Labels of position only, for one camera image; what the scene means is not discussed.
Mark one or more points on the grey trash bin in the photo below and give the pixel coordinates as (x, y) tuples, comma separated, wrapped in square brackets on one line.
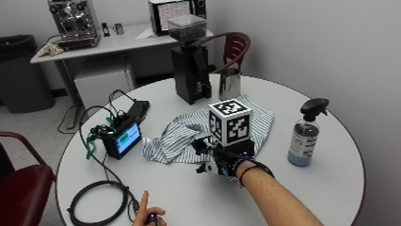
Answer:
[(20, 78)]

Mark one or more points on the white paper sheet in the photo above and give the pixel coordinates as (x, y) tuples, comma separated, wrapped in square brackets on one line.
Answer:
[(144, 34)]

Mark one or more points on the small grey metal tool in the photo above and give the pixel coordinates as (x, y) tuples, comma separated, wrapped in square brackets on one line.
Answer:
[(119, 29)]

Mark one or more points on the black box device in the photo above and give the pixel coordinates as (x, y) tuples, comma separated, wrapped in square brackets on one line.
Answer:
[(139, 109)]

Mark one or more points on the steel espresso machine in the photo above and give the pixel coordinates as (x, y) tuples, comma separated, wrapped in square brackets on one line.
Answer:
[(75, 22)]

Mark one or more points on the white cabinet box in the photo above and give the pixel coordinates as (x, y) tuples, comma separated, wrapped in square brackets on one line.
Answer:
[(101, 88)]

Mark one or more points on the steel milk pitcher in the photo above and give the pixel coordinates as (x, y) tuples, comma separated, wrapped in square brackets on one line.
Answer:
[(229, 84)]

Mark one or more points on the black framed board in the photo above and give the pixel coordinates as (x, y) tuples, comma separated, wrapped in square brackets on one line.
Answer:
[(171, 14)]

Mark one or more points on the dark red chair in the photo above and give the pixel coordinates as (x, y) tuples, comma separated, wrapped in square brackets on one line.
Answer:
[(23, 194)]

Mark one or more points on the striped cloth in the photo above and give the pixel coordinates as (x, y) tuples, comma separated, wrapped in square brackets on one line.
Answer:
[(184, 138)]

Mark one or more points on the small black screen device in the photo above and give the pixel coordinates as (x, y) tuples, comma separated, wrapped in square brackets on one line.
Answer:
[(123, 141)]

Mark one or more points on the grey side table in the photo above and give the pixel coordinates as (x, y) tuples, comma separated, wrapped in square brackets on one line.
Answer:
[(121, 42)]

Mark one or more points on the black coffee grinder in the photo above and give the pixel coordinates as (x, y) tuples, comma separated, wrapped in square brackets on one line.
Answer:
[(189, 69)]

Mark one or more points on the small black tamper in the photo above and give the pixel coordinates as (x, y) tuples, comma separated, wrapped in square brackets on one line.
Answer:
[(105, 29)]

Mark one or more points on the crumpled beige rag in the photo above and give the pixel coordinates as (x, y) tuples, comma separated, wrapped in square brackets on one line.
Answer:
[(49, 49)]

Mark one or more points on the white marker cube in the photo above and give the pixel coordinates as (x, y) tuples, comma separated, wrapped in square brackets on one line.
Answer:
[(230, 124)]

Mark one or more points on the spray bottle with black trigger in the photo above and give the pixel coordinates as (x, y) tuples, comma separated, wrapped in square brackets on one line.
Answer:
[(304, 141)]

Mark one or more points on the small dark clicker device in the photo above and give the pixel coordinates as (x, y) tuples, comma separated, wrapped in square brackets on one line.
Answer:
[(152, 219)]

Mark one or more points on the black appliance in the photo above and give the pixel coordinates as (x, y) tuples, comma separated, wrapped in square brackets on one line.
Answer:
[(200, 8)]

